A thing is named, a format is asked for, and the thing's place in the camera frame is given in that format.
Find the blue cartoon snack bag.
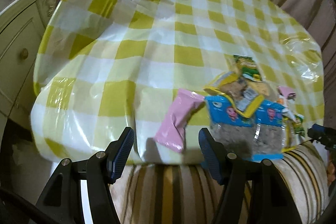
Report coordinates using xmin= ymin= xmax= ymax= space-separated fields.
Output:
xmin=205 ymin=96 xmax=255 ymax=161
xmin=252 ymin=100 xmax=285 ymax=161

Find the yellow clear cookie bag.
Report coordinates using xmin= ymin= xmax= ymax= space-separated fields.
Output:
xmin=203 ymin=71 xmax=265 ymax=118

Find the green yellow small snack packet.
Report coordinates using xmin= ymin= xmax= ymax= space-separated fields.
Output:
xmin=283 ymin=114 xmax=306 ymax=149

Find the pink white small snack packet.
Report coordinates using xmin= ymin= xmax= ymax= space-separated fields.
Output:
xmin=277 ymin=86 xmax=296 ymax=121

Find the striped sofa cushion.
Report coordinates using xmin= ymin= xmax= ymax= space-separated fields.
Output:
xmin=110 ymin=140 xmax=330 ymax=224

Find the yellow white checkered tablecloth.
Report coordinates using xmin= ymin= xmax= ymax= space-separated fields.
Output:
xmin=31 ymin=0 xmax=324 ymax=164

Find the white carved cabinet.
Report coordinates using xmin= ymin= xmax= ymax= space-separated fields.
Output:
xmin=0 ymin=0 xmax=58 ymax=140

